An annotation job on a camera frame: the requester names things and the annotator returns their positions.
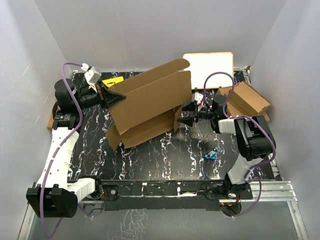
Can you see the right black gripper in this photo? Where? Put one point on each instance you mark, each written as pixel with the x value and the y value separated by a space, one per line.
pixel 189 120

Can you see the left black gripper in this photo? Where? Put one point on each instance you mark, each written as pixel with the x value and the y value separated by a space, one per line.
pixel 111 98

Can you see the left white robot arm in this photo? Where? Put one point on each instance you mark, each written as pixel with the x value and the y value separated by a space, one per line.
pixel 53 196

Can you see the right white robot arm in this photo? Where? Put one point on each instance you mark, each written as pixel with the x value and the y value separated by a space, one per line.
pixel 254 141

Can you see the yellow pad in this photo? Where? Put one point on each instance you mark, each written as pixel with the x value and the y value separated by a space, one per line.
pixel 112 81

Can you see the blue toy car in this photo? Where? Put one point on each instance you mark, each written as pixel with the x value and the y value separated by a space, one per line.
pixel 213 154

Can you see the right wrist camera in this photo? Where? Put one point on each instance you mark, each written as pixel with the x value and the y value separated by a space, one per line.
pixel 198 99

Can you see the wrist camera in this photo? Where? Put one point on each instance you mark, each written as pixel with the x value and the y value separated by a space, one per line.
pixel 91 75
pixel 198 99

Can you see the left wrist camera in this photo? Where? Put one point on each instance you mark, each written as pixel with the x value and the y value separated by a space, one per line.
pixel 91 75

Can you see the white board yellow frame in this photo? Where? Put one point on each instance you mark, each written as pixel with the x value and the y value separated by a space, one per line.
pixel 208 69

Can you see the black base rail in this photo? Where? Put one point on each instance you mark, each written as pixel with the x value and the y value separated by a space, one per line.
pixel 116 195

